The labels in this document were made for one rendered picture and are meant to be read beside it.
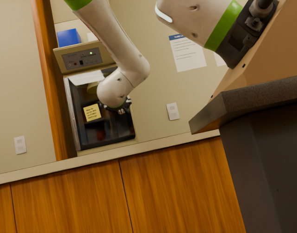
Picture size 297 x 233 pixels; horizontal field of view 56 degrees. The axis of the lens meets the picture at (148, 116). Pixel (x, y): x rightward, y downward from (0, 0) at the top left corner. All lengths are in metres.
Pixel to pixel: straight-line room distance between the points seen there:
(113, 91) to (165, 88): 0.95
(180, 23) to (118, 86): 0.42
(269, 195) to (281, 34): 0.30
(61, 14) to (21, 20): 0.64
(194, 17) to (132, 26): 1.45
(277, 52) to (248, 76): 0.07
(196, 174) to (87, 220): 0.47
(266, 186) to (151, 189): 0.67
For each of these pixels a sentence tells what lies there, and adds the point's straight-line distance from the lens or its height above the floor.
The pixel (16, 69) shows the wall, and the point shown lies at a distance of 2.19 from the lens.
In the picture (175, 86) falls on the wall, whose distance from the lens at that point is 1.96.
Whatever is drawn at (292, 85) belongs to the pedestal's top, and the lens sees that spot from 0.56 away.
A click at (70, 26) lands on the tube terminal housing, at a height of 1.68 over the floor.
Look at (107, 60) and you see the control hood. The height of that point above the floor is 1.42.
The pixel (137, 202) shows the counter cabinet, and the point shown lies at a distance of 1.18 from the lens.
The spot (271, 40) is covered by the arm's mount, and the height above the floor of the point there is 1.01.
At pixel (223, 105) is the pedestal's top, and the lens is 0.51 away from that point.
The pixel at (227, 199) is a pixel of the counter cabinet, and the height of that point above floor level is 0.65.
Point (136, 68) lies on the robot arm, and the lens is 1.05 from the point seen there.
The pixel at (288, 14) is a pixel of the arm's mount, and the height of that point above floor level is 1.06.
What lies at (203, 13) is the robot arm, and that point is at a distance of 0.69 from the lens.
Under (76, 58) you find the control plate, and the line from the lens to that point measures 1.53.
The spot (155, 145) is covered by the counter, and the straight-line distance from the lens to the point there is 1.15.
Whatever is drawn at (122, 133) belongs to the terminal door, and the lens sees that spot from 1.45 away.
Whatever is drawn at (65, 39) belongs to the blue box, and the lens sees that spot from 1.54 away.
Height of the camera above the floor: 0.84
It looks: 10 degrees up
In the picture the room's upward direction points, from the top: 13 degrees counter-clockwise
